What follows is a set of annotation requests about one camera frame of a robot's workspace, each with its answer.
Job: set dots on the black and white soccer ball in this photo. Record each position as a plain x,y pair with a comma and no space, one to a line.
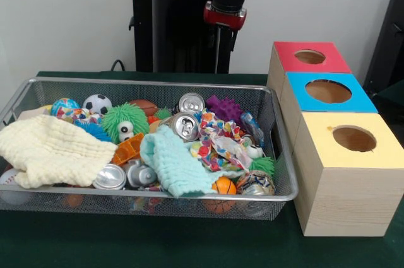
96,103

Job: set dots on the black flat panel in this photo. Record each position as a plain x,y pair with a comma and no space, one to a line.
388,44

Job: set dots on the dark green table cloth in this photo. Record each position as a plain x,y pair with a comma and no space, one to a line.
189,246

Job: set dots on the wooden box with three holes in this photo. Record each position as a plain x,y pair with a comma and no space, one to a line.
347,198

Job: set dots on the orange plastic toy crate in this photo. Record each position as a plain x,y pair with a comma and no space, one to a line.
127,151

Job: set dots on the light blue waffle cloth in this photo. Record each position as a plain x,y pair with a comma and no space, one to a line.
176,164

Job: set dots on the purple spiky ball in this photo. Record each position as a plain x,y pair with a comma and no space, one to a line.
225,108

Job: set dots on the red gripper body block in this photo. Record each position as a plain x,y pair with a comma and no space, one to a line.
224,19

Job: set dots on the large green fuzzy eyed toy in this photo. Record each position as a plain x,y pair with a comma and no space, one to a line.
121,116

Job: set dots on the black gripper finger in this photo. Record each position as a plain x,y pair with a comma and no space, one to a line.
211,37
233,39

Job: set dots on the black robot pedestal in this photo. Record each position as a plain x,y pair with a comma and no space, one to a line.
170,44

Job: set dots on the green covered side table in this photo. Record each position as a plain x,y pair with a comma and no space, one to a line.
396,89

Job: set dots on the colourful heart print cloth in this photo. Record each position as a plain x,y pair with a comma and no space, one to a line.
221,143

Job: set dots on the cream waffle cloth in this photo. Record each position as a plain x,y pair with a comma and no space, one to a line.
53,149

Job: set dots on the blue globe print ball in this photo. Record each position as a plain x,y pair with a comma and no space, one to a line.
64,106

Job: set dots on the small orange basketball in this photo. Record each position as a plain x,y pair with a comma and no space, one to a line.
224,185

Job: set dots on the silver drink can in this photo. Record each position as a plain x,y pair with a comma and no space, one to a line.
186,126

